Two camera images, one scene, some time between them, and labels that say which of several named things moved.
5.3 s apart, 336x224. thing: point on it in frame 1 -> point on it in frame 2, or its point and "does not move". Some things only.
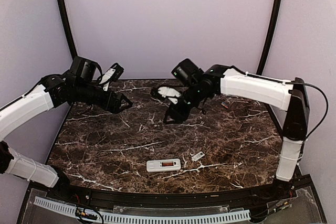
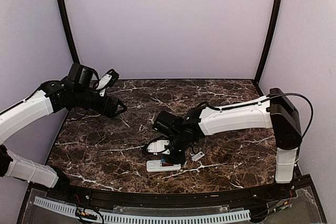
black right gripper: [179, 116] -> [177, 159]
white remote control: [156, 166] does not move
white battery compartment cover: [198, 156] does not move
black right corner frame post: [273, 24] does not move
